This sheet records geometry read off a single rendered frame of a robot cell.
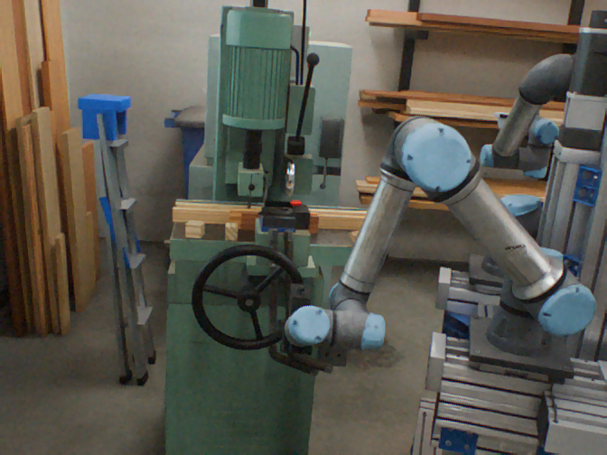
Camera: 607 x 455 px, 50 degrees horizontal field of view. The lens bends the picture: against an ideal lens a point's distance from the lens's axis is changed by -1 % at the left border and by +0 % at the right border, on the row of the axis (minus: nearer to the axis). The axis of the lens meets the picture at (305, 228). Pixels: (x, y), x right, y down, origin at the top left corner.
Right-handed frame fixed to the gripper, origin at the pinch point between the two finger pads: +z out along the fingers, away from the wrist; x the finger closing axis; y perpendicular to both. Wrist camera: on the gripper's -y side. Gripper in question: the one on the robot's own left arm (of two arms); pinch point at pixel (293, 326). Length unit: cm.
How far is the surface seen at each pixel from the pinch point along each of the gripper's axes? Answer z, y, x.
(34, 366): 134, 16, -95
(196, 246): 14.7, -20.4, -26.6
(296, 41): 25, -91, -4
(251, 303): 1.2, -4.8, -10.7
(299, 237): 3.1, -23.3, 0.2
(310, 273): 8.0, -15.1, 4.3
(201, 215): 25.8, -32.0, -26.8
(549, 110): 165, -148, 154
